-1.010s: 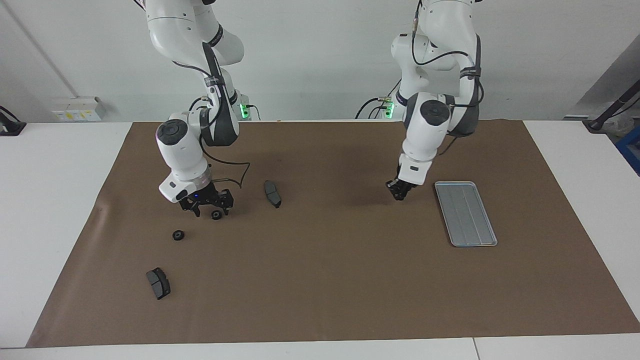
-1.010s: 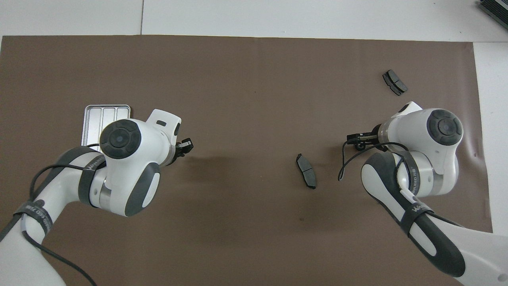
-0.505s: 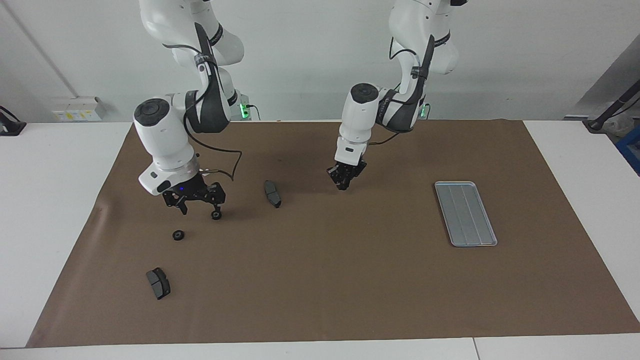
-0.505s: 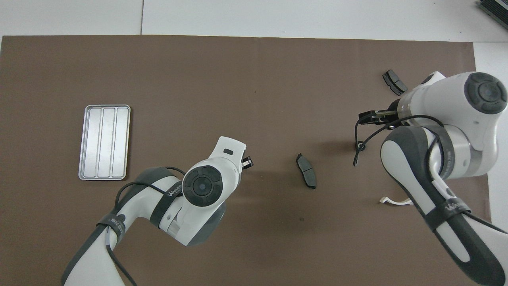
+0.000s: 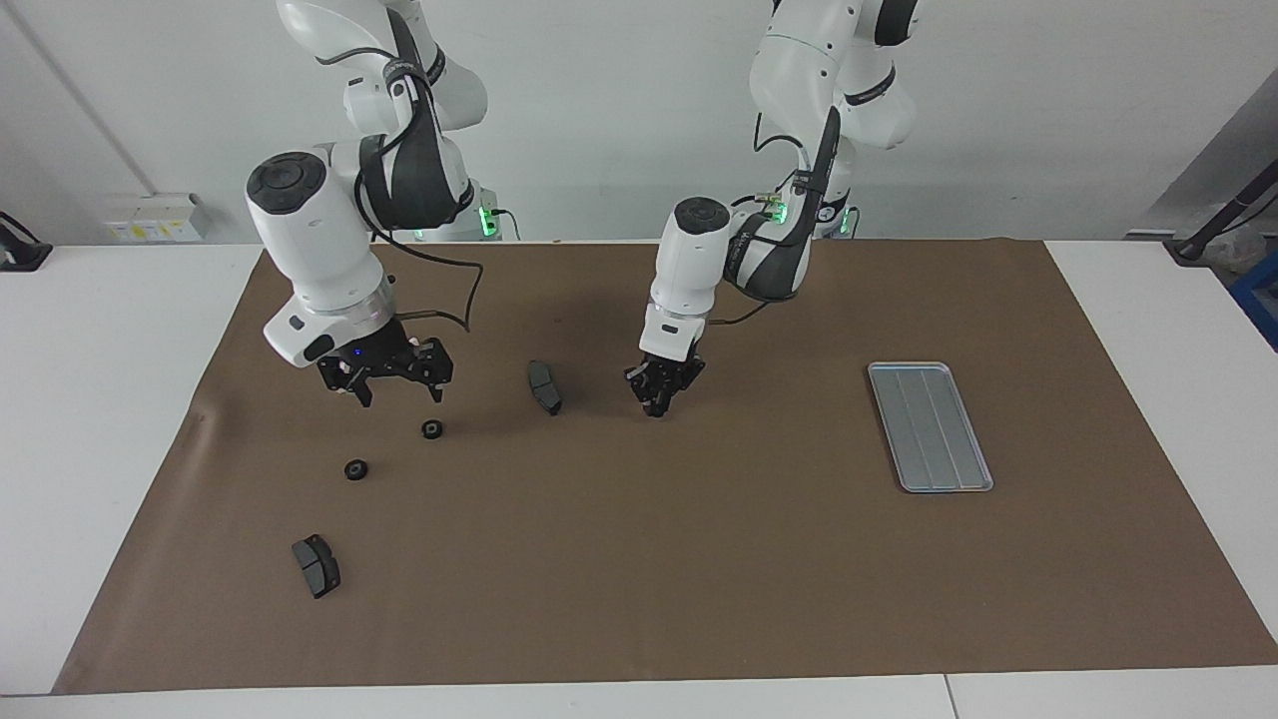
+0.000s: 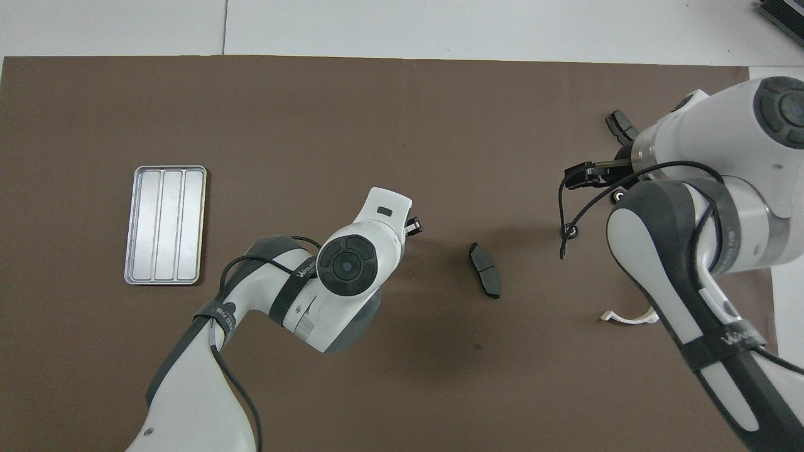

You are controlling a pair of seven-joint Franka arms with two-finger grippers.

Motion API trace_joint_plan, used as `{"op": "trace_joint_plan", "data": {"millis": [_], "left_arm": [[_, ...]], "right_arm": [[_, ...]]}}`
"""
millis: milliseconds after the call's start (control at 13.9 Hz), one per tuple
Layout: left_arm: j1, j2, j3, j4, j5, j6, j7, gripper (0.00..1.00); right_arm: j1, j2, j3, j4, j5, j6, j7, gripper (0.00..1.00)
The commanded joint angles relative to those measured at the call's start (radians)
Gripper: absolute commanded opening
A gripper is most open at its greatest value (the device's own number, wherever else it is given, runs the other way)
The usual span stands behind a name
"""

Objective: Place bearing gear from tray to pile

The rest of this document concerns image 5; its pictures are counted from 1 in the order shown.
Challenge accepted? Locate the black desk mount base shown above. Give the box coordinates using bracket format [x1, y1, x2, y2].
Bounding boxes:
[0, 212, 53, 273]

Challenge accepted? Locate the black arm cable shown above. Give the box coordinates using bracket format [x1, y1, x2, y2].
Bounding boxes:
[354, 60, 487, 334]
[704, 105, 850, 328]

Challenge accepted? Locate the blue storage crate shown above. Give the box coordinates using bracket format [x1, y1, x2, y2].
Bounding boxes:
[1228, 250, 1278, 353]

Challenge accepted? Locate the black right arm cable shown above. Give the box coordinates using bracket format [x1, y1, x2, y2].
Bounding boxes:
[354, 60, 487, 334]

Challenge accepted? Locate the short grey brake pad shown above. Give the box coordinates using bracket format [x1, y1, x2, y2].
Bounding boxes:
[292, 534, 342, 600]

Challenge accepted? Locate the long curved grey brake pad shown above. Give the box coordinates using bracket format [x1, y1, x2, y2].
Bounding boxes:
[526, 359, 564, 417]

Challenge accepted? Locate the grey leaning panel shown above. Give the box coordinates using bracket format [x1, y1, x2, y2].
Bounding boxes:
[1138, 70, 1278, 241]

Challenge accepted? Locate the black tripod stand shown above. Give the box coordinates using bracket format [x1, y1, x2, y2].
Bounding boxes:
[1163, 158, 1278, 266]

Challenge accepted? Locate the silver ribbed metal tray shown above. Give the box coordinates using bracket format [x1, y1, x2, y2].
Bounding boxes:
[867, 361, 995, 494]

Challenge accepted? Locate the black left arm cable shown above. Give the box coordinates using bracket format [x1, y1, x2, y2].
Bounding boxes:
[704, 105, 850, 328]

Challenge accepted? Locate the white wall outlet box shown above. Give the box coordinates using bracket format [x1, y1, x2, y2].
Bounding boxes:
[105, 193, 211, 244]

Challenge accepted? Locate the brown paper table mat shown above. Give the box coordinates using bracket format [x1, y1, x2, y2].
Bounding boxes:
[52, 238, 1278, 695]

